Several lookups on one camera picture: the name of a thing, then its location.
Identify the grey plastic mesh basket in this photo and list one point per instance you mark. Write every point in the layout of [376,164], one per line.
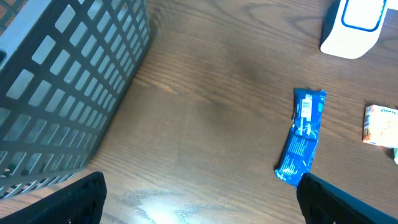
[65,67]

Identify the blue Oreo cookie pack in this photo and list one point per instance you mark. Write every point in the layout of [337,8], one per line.
[302,140]

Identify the small orange snack box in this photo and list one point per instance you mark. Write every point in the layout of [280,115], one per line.
[380,126]

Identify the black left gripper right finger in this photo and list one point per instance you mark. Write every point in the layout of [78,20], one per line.
[321,202]

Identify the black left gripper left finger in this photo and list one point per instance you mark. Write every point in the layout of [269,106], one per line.
[81,202]

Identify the teal green snack packet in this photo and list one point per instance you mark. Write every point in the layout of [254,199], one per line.
[395,151]

